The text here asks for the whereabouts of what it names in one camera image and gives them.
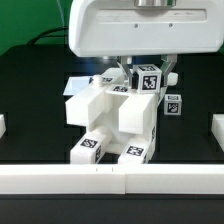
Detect white chair back frame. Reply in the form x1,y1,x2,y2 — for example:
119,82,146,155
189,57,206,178
65,68,165,127

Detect white front fence rail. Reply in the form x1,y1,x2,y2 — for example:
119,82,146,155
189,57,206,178
0,164,224,194

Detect black cable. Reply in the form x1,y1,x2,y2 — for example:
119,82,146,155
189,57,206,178
26,26,71,46

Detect white part at right edge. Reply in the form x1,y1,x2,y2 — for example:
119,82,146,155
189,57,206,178
211,114,224,152

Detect white tagged cube nut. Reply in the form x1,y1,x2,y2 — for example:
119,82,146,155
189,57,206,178
164,94,182,115

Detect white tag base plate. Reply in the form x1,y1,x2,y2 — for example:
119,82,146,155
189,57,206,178
63,76,91,96

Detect white chair seat part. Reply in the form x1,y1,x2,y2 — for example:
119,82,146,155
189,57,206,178
94,85,158,155

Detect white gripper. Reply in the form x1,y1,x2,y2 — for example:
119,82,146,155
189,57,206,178
69,0,224,88

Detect white part at left edge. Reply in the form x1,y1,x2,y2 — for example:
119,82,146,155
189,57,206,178
0,114,6,139

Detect white part at edge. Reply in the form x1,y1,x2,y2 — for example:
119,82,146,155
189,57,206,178
211,114,224,152
0,114,6,139

